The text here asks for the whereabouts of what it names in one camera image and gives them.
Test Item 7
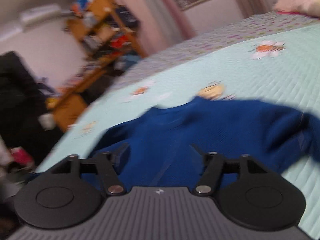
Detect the blue knit sweater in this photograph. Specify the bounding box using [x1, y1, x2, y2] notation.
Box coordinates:
[91, 97, 319, 189]

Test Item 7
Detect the person in black clothes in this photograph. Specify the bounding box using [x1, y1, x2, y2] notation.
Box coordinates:
[1, 51, 63, 166]

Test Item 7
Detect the wooden desk with drawers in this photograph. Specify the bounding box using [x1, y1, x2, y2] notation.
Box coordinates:
[46, 66, 107, 132]

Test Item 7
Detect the bee pattern quilted bedspread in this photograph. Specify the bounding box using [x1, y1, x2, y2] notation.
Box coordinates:
[36, 11, 320, 238]

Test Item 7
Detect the wooden bookshelf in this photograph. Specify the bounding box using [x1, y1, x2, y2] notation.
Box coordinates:
[64, 0, 147, 63]

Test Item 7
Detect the pink curtain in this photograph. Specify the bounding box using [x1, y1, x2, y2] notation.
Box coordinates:
[115, 0, 196, 55]

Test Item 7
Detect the floral pink pillow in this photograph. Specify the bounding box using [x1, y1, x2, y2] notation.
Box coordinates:
[273, 0, 319, 18]

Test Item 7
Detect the white wall air conditioner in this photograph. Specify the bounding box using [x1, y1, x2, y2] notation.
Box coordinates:
[19, 3, 61, 27]

